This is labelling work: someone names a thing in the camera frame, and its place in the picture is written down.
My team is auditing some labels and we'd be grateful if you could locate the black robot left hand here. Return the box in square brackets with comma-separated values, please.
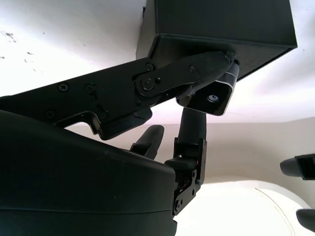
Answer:
[280, 153, 315, 232]

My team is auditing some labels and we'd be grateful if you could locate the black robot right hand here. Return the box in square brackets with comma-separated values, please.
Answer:
[0, 50, 237, 236]

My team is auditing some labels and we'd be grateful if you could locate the black camera box base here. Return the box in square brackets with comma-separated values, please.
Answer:
[136, 0, 298, 82]

